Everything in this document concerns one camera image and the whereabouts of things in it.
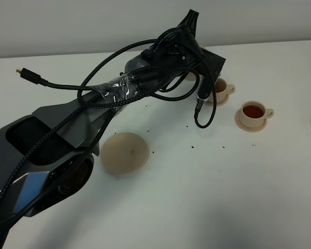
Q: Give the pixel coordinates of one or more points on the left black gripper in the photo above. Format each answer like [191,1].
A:
[170,50]

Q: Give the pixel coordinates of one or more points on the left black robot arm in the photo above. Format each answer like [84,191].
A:
[47,156]

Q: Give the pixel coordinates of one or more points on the tan teapot saucer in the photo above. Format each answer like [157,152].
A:
[124,153]

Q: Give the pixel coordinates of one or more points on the far tan teacup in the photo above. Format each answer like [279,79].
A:
[222,87]

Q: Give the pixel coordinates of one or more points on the tan teacup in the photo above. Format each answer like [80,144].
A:
[254,110]
[222,87]

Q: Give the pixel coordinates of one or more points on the far tan saucer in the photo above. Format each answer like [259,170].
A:
[221,99]

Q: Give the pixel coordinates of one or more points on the near tan saucer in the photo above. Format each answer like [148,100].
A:
[248,124]

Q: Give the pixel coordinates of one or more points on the near tan teacup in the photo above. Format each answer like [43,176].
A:
[254,110]

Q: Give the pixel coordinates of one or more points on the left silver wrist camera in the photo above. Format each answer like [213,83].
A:
[210,69]

